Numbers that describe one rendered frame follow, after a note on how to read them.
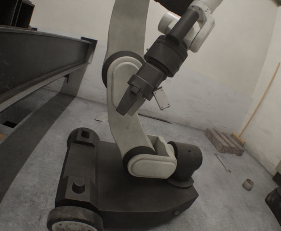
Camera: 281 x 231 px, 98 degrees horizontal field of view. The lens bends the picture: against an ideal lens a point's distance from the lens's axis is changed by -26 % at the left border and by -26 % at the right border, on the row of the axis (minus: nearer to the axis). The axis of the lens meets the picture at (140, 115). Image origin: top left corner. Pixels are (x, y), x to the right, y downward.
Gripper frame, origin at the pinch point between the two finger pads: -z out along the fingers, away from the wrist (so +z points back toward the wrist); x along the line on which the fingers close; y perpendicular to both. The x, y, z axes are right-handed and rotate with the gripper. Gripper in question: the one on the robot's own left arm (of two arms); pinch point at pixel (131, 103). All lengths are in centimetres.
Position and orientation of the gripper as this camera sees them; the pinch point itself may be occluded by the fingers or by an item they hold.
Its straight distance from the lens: 39.2
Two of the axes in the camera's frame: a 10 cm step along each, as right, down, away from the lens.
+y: 8.1, 5.8, -0.9
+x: -1.0, -0.2, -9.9
